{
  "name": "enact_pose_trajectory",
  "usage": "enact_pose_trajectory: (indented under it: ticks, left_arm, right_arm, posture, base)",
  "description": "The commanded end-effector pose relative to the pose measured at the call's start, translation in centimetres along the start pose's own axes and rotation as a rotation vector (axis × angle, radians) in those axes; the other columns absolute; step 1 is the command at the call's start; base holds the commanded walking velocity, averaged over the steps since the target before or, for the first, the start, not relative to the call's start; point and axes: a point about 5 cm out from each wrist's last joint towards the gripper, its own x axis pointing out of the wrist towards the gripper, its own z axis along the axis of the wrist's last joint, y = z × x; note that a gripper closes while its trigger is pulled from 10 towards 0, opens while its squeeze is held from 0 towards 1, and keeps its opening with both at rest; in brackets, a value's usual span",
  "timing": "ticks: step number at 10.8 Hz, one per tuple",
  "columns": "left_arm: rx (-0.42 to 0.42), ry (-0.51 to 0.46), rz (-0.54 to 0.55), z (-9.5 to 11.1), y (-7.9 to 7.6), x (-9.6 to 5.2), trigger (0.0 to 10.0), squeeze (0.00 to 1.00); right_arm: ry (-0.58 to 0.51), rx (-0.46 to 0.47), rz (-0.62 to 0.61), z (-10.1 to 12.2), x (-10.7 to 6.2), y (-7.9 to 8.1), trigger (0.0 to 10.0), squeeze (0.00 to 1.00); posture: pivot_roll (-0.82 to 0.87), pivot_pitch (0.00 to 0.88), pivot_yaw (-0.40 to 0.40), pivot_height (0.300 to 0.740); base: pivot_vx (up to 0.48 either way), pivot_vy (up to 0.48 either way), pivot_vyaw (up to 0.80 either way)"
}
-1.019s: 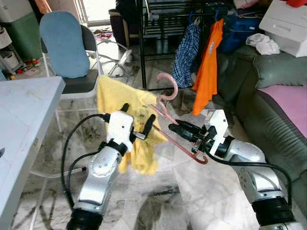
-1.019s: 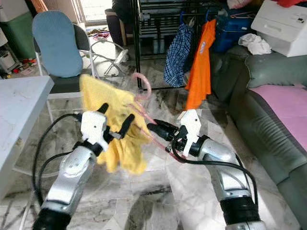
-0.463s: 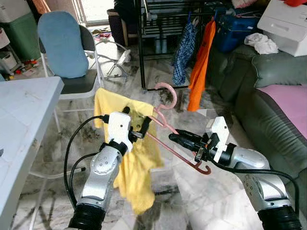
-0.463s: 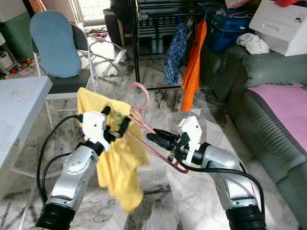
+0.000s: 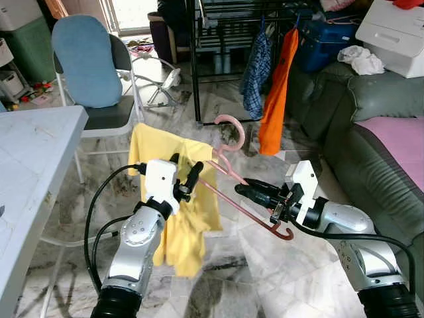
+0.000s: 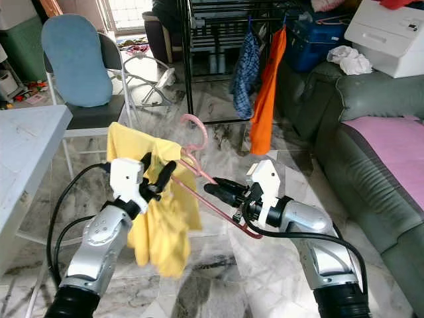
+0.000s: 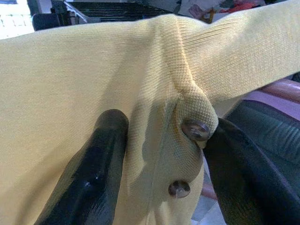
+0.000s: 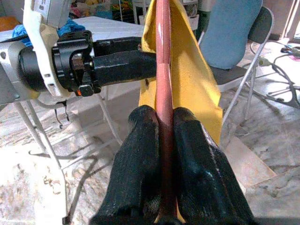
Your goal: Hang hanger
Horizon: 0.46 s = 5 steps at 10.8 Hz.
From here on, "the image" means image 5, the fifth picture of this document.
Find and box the orange garment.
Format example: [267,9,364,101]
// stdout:
[258,28,300,156]

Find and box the white folding table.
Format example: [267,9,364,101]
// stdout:
[0,105,89,318]

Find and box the green sofa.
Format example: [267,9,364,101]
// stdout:
[285,60,424,302]

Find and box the white printer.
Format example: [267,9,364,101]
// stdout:
[356,0,424,79]

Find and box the grey folding chair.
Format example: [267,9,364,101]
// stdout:
[52,33,145,185]

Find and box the blue chair cushion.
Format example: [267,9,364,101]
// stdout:
[52,15,123,109]

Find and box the green storage bin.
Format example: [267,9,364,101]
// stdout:
[3,17,57,83]

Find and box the dark blue storage box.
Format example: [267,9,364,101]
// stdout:
[295,17,362,72]

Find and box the pink printed bag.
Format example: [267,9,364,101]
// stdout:
[320,0,358,13]

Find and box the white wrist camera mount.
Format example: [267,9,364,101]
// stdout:
[285,160,321,226]
[142,159,180,207]

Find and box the yellow shirt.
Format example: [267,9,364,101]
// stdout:
[128,123,223,278]

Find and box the white crumpled cloth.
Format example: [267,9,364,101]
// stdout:
[338,45,385,76]

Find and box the white wire bouncer frame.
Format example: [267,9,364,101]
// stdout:
[123,53,183,108]

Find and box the white drawer unit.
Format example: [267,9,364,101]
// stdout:
[0,38,28,101]

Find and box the peach hanging cloth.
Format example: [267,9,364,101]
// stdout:
[45,0,68,19]

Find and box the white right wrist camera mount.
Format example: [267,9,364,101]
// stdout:
[285,160,321,226]

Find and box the blue plaid garment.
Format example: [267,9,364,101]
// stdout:
[240,30,272,121]

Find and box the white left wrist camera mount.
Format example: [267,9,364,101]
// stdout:
[142,159,180,207]

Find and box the black metal drying rack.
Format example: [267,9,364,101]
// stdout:
[192,0,372,127]

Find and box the pink blanket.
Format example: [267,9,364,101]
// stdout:
[354,116,424,193]

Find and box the white storage bin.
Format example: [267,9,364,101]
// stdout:
[0,0,44,30]

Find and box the colourful cloth pile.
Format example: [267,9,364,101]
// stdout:
[126,36,156,55]

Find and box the pink clothes hanger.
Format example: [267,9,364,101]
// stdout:
[199,114,294,240]

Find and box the red cloth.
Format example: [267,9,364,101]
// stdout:
[391,0,424,9]

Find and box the purple armchair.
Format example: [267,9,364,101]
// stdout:
[147,0,196,65]

